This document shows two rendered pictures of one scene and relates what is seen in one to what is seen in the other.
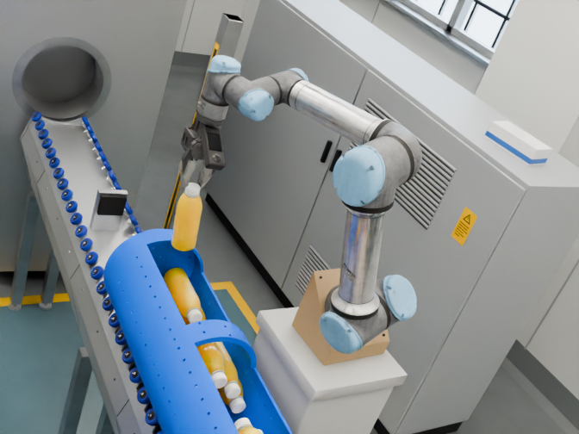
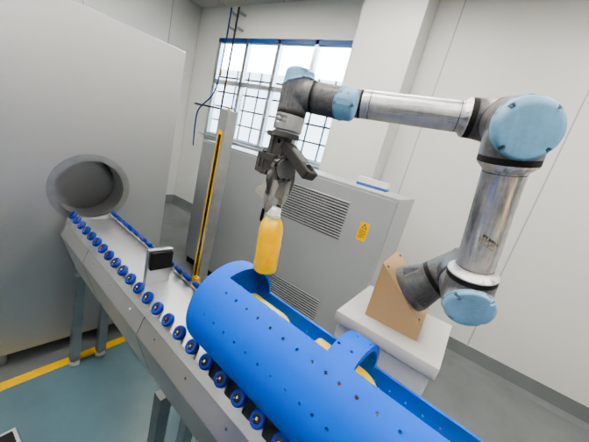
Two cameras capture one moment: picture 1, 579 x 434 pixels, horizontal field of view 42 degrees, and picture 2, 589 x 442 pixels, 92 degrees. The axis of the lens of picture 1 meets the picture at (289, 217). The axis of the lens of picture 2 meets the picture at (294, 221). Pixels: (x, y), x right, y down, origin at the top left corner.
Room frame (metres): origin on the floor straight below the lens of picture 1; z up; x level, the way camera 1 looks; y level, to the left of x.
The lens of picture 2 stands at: (1.02, 0.44, 1.61)
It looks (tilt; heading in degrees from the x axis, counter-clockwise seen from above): 14 degrees down; 342
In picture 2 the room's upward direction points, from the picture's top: 15 degrees clockwise
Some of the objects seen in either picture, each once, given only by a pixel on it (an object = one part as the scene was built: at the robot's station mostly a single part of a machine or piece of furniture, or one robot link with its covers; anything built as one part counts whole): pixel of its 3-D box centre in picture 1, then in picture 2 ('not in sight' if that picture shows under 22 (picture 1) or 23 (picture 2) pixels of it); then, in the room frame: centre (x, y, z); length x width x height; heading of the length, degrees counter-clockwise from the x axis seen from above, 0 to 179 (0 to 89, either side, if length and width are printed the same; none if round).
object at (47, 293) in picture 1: (56, 253); (103, 313); (2.80, 0.94, 0.31); 0.06 x 0.06 x 0.63; 36
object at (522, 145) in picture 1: (518, 142); (372, 184); (3.03, -0.77, 1.48); 0.24 x 0.12 x 0.08; 48
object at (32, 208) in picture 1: (24, 253); (76, 320); (2.71, 1.05, 0.31); 0.06 x 0.06 x 0.63; 36
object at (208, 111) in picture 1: (211, 108); (287, 124); (1.77, 0.28, 1.66); 0.08 x 0.08 x 0.05
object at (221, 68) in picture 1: (221, 80); (296, 93); (1.77, 0.28, 1.74); 0.09 x 0.08 x 0.11; 57
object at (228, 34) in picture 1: (173, 224); (200, 268); (2.51, 0.41, 0.85); 0.06 x 0.06 x 1.70; 36
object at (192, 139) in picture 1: (203, 134); (279, 155); (1.78, 0.28, 1.58); 0.09 x 0.08 x 0.12; 36
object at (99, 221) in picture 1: (108, 211); (159, 266); (2.19, 0.59, 1.00); 0.10 x 0.04 x 0.15; 126
